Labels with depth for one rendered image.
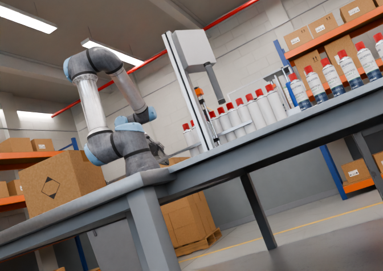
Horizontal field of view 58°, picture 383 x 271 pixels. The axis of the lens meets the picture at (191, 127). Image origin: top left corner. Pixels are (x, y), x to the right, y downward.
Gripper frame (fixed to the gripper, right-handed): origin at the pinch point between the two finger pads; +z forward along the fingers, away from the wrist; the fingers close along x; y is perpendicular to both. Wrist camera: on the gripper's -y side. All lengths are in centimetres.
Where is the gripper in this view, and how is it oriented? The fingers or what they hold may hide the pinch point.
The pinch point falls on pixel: (166, 162)
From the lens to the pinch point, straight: 184.0
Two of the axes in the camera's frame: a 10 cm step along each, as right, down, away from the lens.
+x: -5.7, 7.9, 2.2
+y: 4.1, 0.4, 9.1
